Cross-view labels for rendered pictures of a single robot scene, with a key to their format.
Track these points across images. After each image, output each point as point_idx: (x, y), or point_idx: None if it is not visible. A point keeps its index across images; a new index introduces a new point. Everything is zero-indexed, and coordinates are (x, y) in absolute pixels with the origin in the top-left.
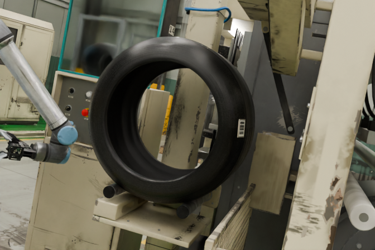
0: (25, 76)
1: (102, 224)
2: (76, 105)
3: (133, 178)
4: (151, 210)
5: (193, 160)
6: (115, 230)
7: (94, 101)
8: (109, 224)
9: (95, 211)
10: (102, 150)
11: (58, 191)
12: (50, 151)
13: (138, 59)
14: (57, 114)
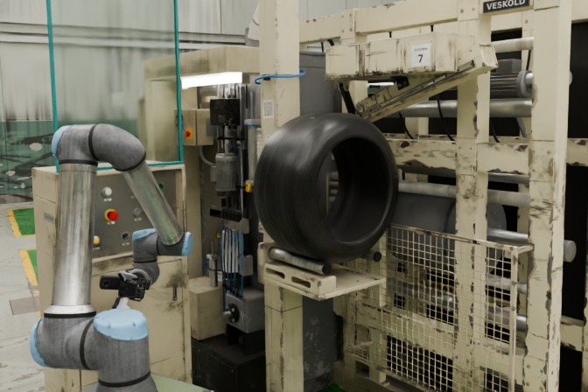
0: (158, 191)
1: (170, 333)
2: None
3: (346, 248)
4: None
5: None
6: (185, 332)
7: (304, 192)
8: (332, 297)
9: (321, 291)
10: (319, 234)
11: None
12: (152, 272)
13: (333, 142)
14: (178, 224)
